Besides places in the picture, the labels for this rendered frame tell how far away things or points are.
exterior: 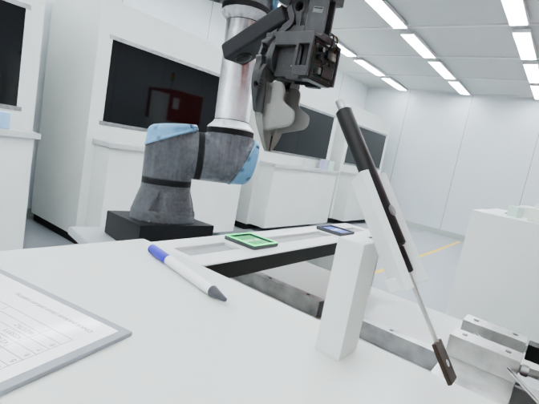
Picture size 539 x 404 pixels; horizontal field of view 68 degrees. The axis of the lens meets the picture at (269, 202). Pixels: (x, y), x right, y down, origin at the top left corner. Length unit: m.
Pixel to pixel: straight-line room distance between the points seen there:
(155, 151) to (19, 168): 2.27
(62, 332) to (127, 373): 0.06
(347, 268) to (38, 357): 0.19
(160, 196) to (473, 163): 7.89
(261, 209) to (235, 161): 4.11
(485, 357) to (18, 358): 0.50
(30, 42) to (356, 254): 3.22
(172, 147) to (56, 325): 0.69
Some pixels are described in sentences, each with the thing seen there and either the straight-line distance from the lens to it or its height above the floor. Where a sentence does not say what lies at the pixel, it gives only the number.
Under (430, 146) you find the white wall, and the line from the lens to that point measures 8.77.
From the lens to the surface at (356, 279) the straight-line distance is 0.28.
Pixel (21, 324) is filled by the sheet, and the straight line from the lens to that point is 0.30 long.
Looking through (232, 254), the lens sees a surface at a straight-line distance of 0.51.
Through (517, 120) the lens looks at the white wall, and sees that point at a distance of 8.57.
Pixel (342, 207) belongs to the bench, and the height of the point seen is 0.31.
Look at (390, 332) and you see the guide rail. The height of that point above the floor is 0.85.
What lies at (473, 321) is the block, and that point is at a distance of 0.67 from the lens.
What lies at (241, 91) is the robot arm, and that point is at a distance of 0.98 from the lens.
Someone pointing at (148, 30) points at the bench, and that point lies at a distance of 3.87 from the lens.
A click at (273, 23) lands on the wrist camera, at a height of 1.26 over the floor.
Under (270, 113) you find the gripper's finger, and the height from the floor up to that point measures 1.14.
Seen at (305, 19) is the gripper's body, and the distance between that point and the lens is 0.57.
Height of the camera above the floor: 1.10
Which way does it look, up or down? 8 degrees down
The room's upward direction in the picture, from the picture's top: 11 degrees clockwise
